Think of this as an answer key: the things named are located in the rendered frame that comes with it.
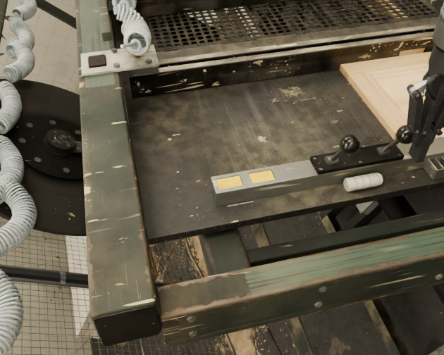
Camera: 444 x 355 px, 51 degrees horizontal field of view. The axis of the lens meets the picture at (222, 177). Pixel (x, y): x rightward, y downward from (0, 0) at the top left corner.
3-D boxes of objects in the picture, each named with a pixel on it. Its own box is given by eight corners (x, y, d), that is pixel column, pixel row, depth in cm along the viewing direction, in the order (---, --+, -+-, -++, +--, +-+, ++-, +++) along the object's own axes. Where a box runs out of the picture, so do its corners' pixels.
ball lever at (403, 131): (390, 159, 102) (423, 138, 89) (375, 163, 101) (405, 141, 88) (385, 144, 103) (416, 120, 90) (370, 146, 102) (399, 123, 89)
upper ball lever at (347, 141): (340, 169, 100) (366, 148, 87) (323, 172, 99) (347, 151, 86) (335, 152, 101) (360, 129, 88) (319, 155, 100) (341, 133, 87)
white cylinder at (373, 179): (347, 194, 99) (381, 188, 100) (350, 184, 96) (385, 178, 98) (342, 184, 101) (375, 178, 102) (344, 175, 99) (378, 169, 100)
